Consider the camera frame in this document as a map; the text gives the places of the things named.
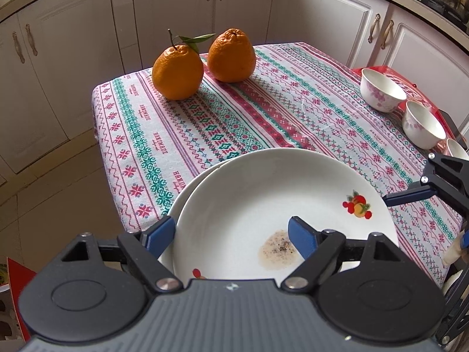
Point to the white kitchen cabinets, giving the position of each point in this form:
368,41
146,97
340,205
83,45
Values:
165,7

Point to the white fruit-print plate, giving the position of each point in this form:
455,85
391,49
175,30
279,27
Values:
256,198
194,185

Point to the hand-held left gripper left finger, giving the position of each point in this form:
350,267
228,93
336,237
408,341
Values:
159,236

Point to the bumpy orange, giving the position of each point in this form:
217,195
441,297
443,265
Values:
231,57

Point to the orange with stem and leaf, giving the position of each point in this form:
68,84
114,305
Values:
177,73

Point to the red carton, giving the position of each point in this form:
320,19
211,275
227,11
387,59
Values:
20,289

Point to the patterned red green tablecloth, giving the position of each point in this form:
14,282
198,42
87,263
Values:
256,117

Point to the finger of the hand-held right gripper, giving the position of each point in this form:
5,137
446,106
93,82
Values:
456,315
410,195

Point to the white pink-flower bowl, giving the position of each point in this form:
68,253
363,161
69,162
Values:
381,88
423,124
458,150

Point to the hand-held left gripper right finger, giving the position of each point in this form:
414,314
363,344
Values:
302,236

